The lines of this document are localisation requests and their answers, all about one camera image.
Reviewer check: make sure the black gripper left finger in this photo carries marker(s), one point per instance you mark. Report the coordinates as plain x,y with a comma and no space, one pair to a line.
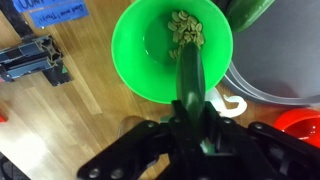
140,153

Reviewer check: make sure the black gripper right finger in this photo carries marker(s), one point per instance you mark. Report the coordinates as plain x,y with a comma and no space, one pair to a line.
260,156

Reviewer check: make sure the small green pepper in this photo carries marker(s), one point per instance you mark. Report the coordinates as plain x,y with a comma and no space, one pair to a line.
190,80

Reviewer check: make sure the red bowl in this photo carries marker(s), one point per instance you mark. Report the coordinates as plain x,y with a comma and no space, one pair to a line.
300,125

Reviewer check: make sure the large bright green bowl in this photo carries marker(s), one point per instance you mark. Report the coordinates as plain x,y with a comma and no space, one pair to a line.
140,50

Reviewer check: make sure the white mug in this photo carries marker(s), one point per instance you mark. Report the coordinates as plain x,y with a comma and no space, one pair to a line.
230,107

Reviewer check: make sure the round grey tray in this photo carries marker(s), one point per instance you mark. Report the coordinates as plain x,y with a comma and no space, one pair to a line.
280,60

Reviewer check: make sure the pile of pale green seeds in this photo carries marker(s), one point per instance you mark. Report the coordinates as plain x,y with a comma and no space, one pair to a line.
185,28

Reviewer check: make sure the red tape piece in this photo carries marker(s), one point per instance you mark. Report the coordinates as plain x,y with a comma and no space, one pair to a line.
2,117

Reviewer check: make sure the black aluminium extrusion device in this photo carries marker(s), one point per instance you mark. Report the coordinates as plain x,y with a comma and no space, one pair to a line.
30,60

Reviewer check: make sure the large green cucumber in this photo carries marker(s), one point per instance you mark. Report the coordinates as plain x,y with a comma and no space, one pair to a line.
246,11

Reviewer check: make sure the large blue tape label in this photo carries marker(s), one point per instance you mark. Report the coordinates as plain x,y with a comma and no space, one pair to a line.
58,13

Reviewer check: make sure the small blue tape label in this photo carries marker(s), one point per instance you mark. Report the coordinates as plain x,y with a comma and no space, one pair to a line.
30,4

